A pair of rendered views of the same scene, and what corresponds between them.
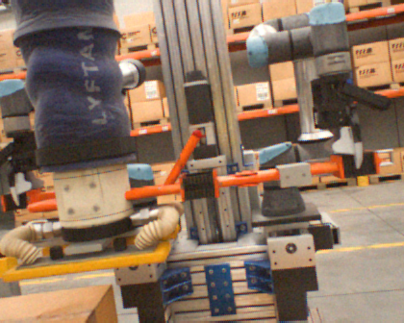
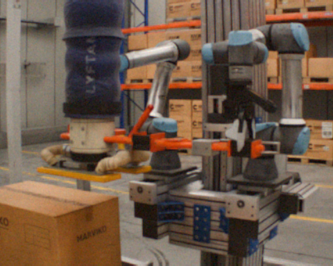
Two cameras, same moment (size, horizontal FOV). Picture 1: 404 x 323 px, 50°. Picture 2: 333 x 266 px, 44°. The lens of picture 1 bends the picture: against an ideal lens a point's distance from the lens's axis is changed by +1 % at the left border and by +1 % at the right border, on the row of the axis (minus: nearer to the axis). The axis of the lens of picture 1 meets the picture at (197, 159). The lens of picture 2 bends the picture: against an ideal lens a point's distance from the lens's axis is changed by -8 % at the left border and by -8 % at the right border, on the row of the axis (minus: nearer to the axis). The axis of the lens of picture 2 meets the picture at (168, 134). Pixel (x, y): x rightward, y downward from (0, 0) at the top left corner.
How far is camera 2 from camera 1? 0.78 m
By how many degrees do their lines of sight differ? 27
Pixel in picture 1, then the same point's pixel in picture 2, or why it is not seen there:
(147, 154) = not seen: hidden behind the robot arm
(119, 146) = (100, 107)
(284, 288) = (234, 232)
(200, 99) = (218, 76)
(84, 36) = (89, 40)
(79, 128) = (78, 94)
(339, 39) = (239, 57)
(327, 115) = (227, 109)
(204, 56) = not seen: hidden behind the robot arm
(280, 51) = (220, 56)
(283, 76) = not seen: outside the picture
